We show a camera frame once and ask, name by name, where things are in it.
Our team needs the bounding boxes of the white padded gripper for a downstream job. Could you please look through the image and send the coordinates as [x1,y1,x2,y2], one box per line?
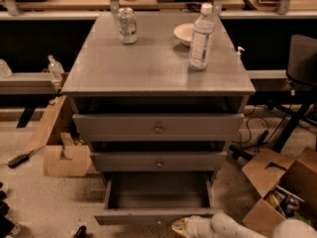
[171,215,215,238]

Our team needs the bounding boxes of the grey bottom drawer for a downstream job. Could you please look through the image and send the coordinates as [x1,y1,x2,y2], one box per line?
[94,172,215,225]

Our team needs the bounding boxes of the grey drawer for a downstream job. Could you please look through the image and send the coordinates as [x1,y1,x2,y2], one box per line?
[73,114,244,142]
[90,152,227,172]
[94,172,215,225]

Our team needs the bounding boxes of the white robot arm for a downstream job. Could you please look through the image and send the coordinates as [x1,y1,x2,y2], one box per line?
[171,212,317,238]

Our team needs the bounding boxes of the grey middle drawer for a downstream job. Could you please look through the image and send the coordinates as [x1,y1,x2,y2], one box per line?
[90,152,227,172]

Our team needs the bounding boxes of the grey three-drawer cabinet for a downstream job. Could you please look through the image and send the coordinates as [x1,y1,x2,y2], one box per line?
[60,11,257,183]

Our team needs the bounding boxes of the grey top drawer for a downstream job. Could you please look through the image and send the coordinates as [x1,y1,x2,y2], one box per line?
[73,114,244,142]

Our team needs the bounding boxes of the open cardboard box right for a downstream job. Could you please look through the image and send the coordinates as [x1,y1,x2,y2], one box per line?
[242,148,317,237]

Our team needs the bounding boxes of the black object bottom edge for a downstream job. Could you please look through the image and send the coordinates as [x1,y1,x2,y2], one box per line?
[72,226,87,238]

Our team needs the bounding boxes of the cardboard box left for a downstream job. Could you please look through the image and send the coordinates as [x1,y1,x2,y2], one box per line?
[25,96,92,178]

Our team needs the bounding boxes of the white pump dispenser bottle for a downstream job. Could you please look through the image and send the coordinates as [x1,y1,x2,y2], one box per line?
[237,46,245,58]

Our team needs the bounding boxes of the black power adapter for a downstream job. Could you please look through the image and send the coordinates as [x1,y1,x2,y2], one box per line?
[8,154,29,169]

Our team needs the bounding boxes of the clear plastic water bottle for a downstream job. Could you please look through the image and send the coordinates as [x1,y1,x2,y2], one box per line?
[189,3,215,70]

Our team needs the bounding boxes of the white ceramic bowl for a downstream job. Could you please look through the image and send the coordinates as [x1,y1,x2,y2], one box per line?
[173,23,193,47]

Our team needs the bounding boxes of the black office chair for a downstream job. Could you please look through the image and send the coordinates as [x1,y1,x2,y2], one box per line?
[266,35,317,153]

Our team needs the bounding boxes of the silver soda can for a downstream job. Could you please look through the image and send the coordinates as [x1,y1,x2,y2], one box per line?
[118,7,138,44]

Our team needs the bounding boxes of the small plastic bottle left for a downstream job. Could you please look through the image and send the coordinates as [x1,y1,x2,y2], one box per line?
[48,55,64,80]

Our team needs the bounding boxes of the grey metal bench left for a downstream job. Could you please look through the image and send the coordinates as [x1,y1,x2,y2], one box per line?
[0,72,60,128]

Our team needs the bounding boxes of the black cables on floor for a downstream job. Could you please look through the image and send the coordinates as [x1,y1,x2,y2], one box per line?
[229,104,276,161]

